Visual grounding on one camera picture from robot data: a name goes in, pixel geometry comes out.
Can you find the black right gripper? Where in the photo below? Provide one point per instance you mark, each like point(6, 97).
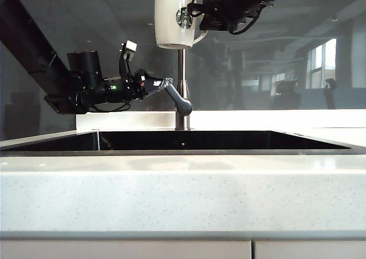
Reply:
point(243, 4)

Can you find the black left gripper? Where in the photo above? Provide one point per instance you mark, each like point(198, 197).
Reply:
point(138, 84)

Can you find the white Starbucks logo mug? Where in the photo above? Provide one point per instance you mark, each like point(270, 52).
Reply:
point(167, 21)

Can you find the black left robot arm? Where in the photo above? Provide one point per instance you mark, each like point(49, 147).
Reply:
point(31, 53)

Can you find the stainless steel faucet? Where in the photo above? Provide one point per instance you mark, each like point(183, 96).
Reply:
point(183, 70)

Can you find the dark stainless steel sink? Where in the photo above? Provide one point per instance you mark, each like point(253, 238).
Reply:
point(200, 141)

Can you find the wide white cabinet door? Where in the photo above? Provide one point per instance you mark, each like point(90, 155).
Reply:
point(125, 250)

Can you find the narrow white cabinet door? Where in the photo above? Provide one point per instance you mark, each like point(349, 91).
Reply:
point(310, 250)

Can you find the white-capped left wrist camera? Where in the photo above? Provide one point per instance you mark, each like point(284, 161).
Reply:
point(130, 48)

